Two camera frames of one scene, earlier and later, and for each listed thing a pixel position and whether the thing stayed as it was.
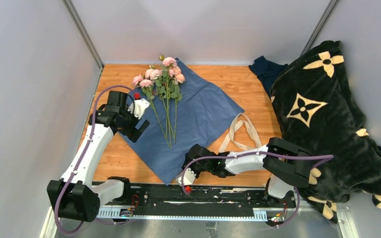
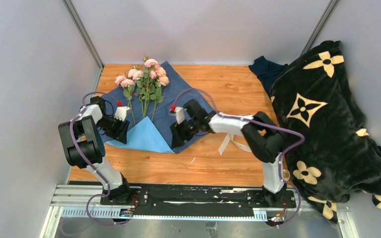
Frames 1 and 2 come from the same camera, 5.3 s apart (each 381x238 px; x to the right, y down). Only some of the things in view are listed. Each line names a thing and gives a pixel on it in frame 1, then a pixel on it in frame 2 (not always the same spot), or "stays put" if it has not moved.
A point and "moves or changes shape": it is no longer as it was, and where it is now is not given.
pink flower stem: [139, 81] to [127, 84]
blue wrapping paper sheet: [162, 131] moves or changes shape
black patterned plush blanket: [318, 106] stays put
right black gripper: [197, 172] to [180, 134]
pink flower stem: [166, 76] to [148, 87]
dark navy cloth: [267, 71] stays put
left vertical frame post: [74, 16] stays put
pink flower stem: [156, 75] to [137, 75]
